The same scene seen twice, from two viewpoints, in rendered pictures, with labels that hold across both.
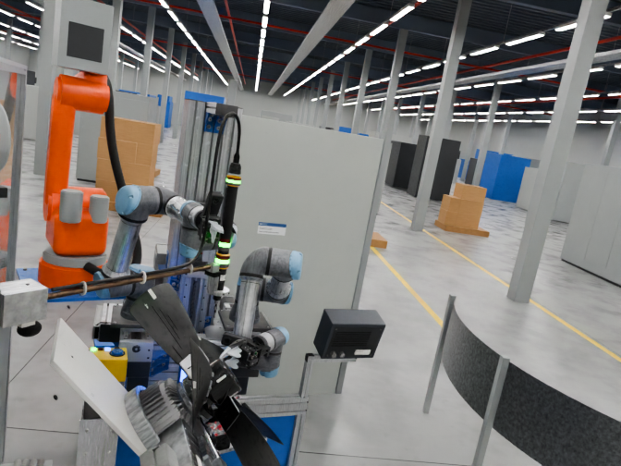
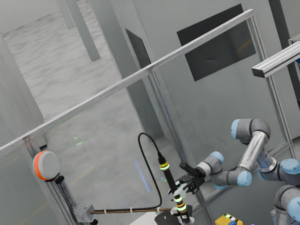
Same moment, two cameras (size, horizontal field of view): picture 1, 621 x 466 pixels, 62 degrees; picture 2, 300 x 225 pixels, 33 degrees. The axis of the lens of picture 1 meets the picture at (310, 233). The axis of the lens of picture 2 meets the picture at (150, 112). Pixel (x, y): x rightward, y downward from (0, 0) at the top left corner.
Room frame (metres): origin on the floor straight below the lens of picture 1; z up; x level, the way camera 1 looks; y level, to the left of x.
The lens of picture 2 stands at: (1.63, -1.90, 2.94)
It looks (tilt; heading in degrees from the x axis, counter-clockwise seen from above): 21 degrees down; 91
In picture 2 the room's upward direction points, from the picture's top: 22 degrees counter-clockwise
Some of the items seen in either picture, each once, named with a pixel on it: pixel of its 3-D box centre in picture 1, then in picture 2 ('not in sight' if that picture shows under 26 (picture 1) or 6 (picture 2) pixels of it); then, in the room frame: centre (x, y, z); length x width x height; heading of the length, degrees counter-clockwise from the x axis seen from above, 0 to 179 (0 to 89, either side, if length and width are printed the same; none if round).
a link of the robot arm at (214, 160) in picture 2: (194, 214); (212, 162); (1.77, 0.41, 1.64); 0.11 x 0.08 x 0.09; 34
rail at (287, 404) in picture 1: (203, 410); not in sight; (1.91, 0.31, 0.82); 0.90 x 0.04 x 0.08; 114
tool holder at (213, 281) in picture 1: (217, 277); (183, 215); (1.53, 0.26, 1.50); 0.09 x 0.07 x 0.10; 149
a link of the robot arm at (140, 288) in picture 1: (140, 280); (291, 171); (2.22, 0.72, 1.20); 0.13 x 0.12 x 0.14; 138
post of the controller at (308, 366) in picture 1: (306, 375); not in sight; (2.08, -0.09, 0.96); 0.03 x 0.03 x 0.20; 24
